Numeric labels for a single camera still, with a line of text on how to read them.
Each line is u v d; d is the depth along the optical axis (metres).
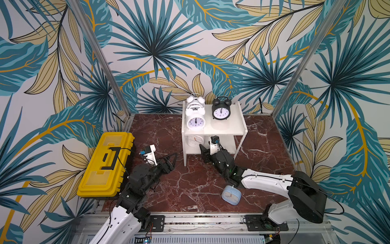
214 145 0.67
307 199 0.43
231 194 0.76
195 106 0.62
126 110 1.17
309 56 0.86
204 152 0.71
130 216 0.52
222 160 0.60
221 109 0.69
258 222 0.71
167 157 0.63
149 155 0.64
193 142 0.80
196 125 0.68
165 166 0.63
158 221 0.73
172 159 0.66
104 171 0.72
